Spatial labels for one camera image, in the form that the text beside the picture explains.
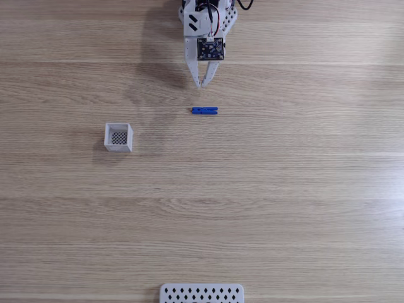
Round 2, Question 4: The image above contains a small white lattice crate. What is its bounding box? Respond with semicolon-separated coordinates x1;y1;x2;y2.
104;122;134;153

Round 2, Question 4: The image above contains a white perforated plate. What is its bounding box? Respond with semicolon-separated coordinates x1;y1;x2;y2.
159;283;245;303

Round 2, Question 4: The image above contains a blue clothes peg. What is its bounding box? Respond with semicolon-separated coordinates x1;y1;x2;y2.
191;107;219;116

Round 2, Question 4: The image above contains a red white servo cable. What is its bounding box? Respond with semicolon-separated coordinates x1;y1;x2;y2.
206;4;222;41

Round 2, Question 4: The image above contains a black camera circuit board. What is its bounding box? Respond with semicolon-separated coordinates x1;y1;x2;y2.
196;37;227;61

